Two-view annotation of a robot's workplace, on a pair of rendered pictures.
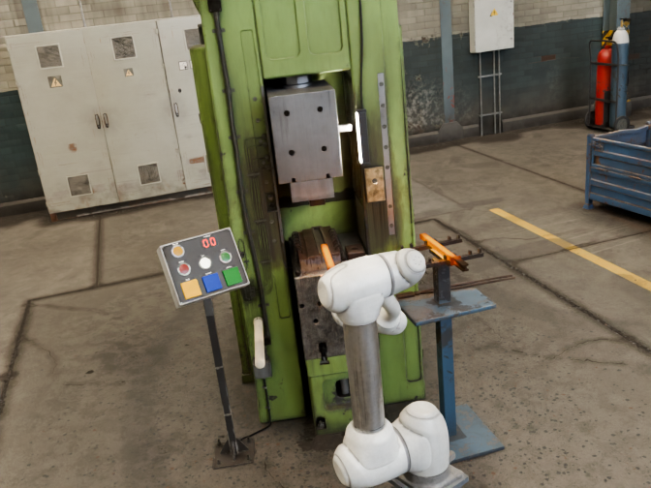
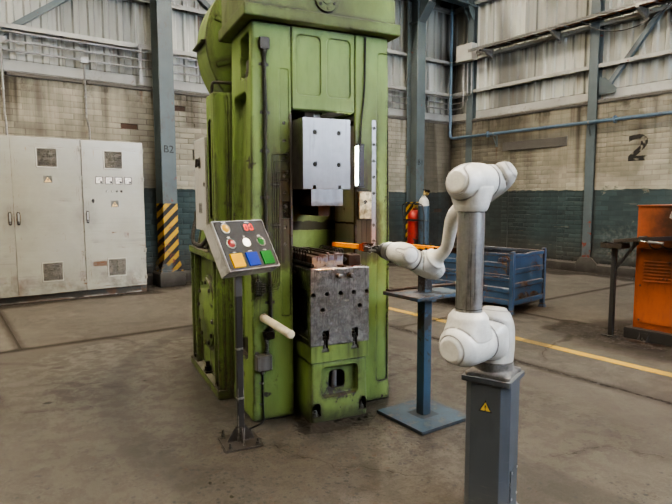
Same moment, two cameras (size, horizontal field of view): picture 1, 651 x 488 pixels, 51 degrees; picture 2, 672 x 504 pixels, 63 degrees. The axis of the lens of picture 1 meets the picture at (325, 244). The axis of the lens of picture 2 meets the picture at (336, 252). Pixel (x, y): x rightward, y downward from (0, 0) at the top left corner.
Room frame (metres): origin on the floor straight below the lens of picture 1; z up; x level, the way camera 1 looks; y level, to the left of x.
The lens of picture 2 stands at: (0.07, 1.14, 1.31)
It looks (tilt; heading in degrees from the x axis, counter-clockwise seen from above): 5 degrees down; 339
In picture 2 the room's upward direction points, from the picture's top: straight up
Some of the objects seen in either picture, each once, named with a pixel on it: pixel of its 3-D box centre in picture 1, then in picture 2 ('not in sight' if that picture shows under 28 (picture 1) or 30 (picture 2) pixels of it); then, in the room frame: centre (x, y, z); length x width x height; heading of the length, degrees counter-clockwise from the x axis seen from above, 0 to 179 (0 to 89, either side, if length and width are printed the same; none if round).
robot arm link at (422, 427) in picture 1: (421, 436); (493, 333); (1.88, -0.25, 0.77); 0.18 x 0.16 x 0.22; 113
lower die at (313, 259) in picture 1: (316, 247); (313, 256); (3.26, 0.05, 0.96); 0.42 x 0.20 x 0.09; 4
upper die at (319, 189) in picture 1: (308, 179); (313, 197); (3.26, 0.05, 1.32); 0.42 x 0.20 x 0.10; 4
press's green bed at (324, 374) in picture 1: (340, 367); (321, 369); (3.27, -0.01, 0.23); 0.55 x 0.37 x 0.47; 4
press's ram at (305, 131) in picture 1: (311, 128); (319, 156); (3.26, 0.01, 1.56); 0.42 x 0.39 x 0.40; 4
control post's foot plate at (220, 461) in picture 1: (232, 446); (239, 434); (2.93, 0.59, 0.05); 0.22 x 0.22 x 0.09; 4
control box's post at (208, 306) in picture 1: (218, 362); (239, 344); (2.93, 0.58, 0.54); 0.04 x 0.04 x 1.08; 4
